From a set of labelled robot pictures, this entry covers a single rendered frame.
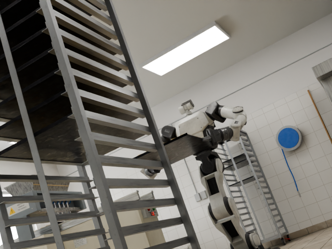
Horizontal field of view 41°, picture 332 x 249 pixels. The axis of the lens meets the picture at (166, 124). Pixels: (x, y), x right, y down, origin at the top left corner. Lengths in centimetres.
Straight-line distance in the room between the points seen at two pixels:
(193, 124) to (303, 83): 417
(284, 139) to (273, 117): 45
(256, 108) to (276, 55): 92
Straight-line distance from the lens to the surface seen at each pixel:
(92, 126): 180
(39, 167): 169
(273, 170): 735
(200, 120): 341
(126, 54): 227
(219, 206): 326
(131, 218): 333
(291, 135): 717
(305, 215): 728
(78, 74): 177
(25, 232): 358
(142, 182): 183
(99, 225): 226
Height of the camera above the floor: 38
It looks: 16 degrees up
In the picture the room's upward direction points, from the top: 20 degrees counter-clockwise
